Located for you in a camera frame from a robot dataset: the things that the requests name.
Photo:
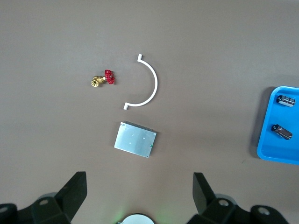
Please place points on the white curved plastic bracket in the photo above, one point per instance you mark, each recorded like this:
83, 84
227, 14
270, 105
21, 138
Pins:
156, 84

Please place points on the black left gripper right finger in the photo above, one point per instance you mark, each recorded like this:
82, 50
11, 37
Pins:
217, 210

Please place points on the black relay component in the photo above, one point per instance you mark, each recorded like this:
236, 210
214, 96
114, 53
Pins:
282, 132

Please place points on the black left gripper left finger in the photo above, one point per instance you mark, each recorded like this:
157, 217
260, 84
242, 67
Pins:
60, 205

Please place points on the silver metal box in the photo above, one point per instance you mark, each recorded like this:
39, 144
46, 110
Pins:
134, 140

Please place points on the blue plastic tray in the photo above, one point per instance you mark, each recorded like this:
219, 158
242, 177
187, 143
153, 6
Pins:
268, 144

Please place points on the small dark terminal block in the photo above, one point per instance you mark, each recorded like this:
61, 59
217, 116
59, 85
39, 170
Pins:
286, 100

